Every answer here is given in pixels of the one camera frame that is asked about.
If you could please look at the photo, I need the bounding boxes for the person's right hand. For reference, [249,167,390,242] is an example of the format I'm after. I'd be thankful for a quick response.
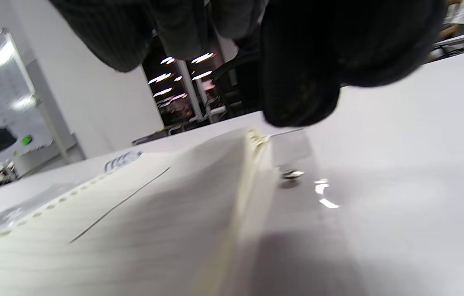
[49,0,448,128]

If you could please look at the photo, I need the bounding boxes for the white spiral notebook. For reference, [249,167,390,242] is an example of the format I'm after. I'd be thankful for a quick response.
[0,127,343,296]

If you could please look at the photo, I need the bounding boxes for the black office chair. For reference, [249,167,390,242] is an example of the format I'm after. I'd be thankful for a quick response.
[210,49,265,120]

